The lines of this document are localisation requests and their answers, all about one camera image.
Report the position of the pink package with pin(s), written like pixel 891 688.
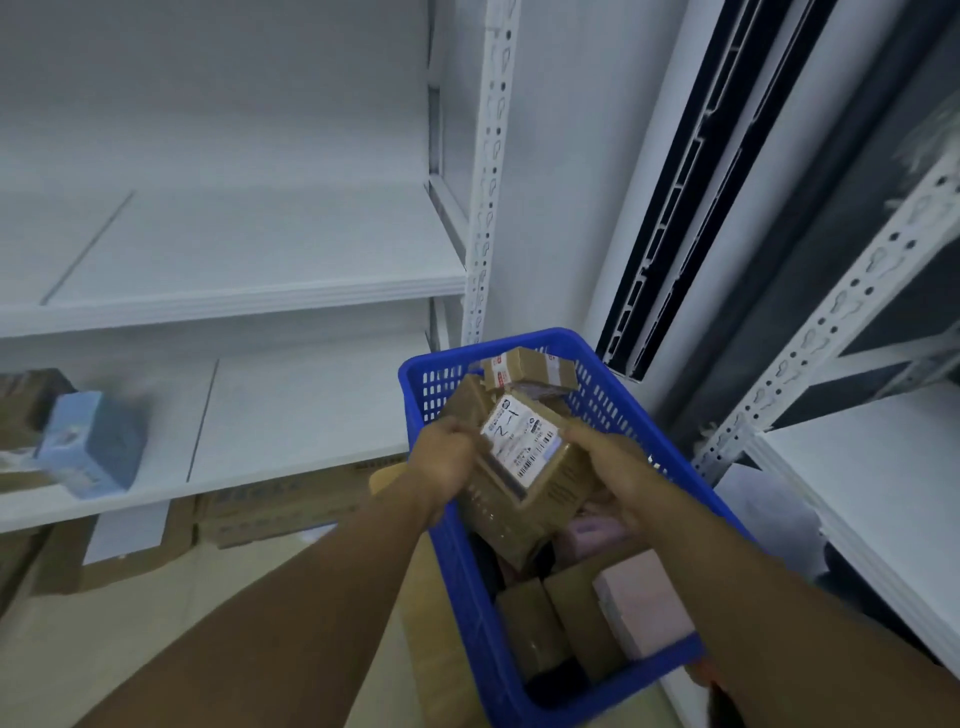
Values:
pixel 645 607

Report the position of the clear plastic wrap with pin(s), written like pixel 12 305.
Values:
pixel 930 142

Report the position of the light blue box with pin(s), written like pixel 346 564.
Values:
pixel 97 442

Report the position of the person's left hand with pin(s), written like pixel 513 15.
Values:
pixel 446 465

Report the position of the white metal shelf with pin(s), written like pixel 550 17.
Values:
pixel 262 247
pixel 885 480

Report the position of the flattened brown cardboard sheet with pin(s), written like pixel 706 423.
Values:
pixel 285 502

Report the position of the small wooden table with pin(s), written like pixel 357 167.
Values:
pixel 435 652

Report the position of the person's right hand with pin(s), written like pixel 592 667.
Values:
pixel 622 472

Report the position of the small brown box marked 1-2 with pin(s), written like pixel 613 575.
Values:
pixel 517 517

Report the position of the torn brown cardboard sheet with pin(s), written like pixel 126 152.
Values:
pixel 60 562

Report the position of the person's left forearm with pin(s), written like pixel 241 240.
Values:
pixel 285 622

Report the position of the pile of parcels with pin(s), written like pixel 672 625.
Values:
pixel 525 622

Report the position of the white standing air conditioner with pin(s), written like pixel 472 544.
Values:
pixel 600 150

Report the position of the brown parcel white label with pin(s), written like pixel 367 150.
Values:
pixel 26 405

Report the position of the person's right forearm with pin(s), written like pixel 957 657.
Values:
pixel 787 615

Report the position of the blue plastic crate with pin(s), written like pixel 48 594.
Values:
pixel 450 570

